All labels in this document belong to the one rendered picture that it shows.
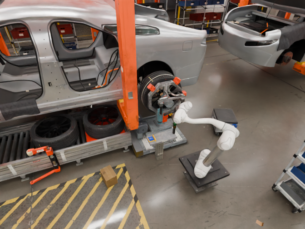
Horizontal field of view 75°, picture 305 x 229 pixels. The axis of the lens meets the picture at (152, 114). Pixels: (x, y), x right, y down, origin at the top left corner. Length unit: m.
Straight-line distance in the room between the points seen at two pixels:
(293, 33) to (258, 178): 2.89
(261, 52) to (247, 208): 3.07
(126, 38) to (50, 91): 1.34
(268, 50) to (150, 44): 2.65
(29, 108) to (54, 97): 0.35
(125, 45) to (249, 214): 2.55
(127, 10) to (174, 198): 2.33
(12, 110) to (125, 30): 1.87
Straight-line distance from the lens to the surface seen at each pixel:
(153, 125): 3.50
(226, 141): 2.14
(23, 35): 6.55
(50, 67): 2.92
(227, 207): 3.02
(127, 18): 2.25
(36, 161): 3.22
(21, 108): 3.21
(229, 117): 3.77
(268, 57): 4.88
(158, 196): 2.92
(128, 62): 2.39
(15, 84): 3.93
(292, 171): 3.08
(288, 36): 4.88
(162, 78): 2.94
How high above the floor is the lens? 2.54
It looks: 38 degrees down
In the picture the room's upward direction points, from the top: 1 degrees clockwise
